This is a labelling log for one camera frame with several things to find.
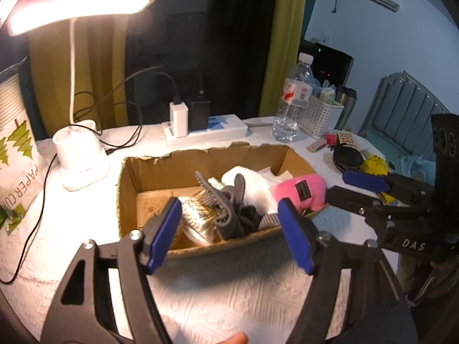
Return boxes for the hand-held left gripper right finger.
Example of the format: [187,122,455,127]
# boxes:
[278,199,418,344]

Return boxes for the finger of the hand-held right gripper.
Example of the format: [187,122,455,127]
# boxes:
[342,170,436,205]
[327,185,395,230]

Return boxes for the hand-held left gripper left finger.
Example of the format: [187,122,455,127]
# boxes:
[39,197,183,344]

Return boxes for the cotton swab packet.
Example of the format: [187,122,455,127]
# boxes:
[178,177,220,247]

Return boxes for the pink plush toy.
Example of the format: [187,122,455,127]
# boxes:
[273,174,328,213]

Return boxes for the grey plush toy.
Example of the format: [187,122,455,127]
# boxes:
[195,171,261,241]

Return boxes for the white towel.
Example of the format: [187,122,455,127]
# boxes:
[221,166,293,216]

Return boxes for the brown cardboard box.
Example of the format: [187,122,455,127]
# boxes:
[118,142,328,259]

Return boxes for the person's left hand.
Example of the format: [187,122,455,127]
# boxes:
[211,332,249,344]

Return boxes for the yellow crumpled object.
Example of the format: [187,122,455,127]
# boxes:
[359,155,390,177]

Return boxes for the black round case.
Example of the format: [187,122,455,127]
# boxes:
[332,145,364,173]

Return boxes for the light blue plastic bag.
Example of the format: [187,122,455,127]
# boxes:
[399,153,437,180]

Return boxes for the grey padded headboard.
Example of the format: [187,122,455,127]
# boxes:
[358,72,453,153]

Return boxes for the steel thermos cup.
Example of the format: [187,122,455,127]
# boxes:
[335,86,359,130]

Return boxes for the white woven basket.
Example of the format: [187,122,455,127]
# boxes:
[299,94,345,140]

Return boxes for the white textured tablecloth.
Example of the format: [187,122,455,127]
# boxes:
[0,115,402,344]

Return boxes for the small packet in basket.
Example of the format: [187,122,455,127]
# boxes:
[318,83,337,103]

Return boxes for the clear water bottle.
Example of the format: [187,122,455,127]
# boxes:
[272,53,314,143]

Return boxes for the white desk lamp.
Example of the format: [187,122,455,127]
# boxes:
[6,0,156,192]

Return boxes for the white power strip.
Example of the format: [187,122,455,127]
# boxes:
[161,115,249,147]

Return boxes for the white charger plug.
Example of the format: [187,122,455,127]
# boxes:
[169,102,189,138]

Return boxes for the black appliance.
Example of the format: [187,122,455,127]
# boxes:
[299,39,354,87]

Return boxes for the black charger plug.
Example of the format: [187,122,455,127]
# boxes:
[188,96,211,132]

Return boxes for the white pack of paper cups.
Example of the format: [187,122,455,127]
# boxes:
[0,59,46,236]

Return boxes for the yellow curtain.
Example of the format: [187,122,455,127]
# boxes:
[259,0,317,118]
[28,14,129,137]

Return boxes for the black charger cable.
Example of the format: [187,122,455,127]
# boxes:
[73,72,180,156]

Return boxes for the black lamp cable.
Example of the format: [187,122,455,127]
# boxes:
[0,152,59,284]

